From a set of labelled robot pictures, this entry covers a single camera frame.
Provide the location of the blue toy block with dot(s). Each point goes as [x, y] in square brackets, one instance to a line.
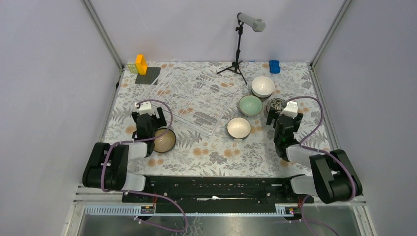
[274, 66]

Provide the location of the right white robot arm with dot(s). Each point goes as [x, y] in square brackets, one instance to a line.
[333, 177]

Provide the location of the teal white spotted bowl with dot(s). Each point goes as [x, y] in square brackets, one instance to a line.
[238, 129]

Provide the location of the white wire dish rack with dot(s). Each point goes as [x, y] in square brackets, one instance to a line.
[196, 96]

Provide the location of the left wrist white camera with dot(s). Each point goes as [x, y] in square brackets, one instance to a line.
[145, 108]

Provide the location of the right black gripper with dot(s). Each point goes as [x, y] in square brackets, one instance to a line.
[273, 114]

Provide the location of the wrist white camera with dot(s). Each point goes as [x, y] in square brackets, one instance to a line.
[145, 108]
[290, 110]

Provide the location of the dark grey building plate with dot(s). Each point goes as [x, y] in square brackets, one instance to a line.
[151, 75]

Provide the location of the white ribbed bowl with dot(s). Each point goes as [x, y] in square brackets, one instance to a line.
[262, 87]

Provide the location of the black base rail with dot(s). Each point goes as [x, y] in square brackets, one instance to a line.
[167, 194]

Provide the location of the pink floral bowl leaf interior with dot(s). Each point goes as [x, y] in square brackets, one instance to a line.
[277, 104]

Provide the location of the light green celadon bowl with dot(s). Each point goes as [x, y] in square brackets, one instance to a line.
[250, 105]

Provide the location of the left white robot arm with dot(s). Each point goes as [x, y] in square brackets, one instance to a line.
[107, 165]

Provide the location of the grey microphone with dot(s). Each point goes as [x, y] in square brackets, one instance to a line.
[258, 25]

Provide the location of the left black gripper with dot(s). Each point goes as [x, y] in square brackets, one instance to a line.
[159, 121]

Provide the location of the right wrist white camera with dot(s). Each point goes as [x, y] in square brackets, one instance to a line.
[290, 110]

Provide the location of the lime green toy block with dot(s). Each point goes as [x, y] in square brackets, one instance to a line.
[132, 68]

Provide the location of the dark teal floral bowl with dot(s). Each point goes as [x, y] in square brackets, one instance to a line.
[166, 142]

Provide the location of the yellow toy block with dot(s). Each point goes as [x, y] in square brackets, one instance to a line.
[141, 64]

